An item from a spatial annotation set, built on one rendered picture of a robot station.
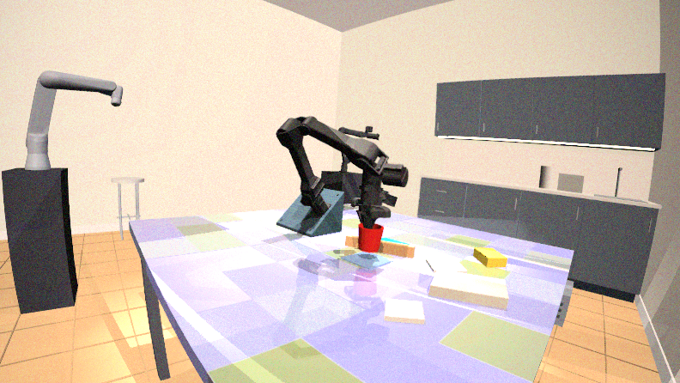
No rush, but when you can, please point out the yellow rectangular block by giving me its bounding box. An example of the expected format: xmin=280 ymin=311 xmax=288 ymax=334
xmin=473 ymin=247 xmax=507 ymax=268

